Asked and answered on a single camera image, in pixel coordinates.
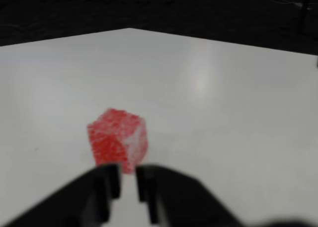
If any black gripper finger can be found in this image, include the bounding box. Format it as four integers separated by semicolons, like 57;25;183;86
135;164;239;227
0;163;123;227

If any red foam cube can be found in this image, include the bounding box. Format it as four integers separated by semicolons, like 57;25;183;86
86;108;149;175

